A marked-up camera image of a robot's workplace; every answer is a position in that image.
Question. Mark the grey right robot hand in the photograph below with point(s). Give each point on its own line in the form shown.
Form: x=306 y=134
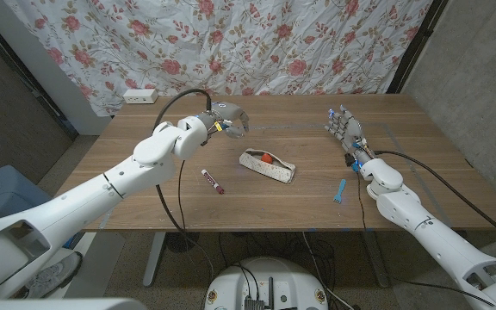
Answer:
x=351 y=129

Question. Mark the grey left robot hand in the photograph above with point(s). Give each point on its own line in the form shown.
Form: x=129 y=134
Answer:
x=226 y=111

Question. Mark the red strawberry pen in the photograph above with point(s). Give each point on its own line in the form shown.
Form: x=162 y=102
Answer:
x=266 y=158

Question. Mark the cream patterned pen bag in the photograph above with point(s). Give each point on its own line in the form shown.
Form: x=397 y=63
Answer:
x=269 y=170

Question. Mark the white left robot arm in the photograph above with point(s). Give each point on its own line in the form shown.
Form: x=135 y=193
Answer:
x=93 y=198

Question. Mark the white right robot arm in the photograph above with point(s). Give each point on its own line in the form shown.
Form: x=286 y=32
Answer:
x=429 y=232

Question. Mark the blue plastic strip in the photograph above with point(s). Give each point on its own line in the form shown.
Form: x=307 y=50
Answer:
x=340 y=190

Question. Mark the red whiteboard marker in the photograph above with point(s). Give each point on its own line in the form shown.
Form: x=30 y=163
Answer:
x=212 y=181

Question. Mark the white power strip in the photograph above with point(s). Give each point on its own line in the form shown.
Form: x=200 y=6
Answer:
x=140 y=96

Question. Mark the floral backdrop cloth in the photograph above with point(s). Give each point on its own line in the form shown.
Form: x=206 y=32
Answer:
x=231 y=43

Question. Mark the grey table leg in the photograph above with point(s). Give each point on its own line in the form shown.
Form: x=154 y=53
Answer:
x=377 y=262

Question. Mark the black round floor base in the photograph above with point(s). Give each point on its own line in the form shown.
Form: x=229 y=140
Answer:
x=182 y=242

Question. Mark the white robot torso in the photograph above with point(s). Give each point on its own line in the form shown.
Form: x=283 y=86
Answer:
x=269 y=275

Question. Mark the white table leg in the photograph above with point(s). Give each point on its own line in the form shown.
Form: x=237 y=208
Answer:
x=153 y=262

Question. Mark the white upright panel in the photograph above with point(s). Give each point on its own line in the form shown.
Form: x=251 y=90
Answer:
x=45 y=69

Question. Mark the grey sneaker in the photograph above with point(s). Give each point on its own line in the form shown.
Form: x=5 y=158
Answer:
x=54 y=273

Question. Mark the blue-grey bin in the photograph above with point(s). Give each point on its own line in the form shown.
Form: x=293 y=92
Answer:
x=2 y=198

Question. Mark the white robot chest shell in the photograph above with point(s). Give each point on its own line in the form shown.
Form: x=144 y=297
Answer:
x=58 y=305

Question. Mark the black backdrop post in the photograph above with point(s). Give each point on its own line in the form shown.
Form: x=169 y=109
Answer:
x=418 y=43

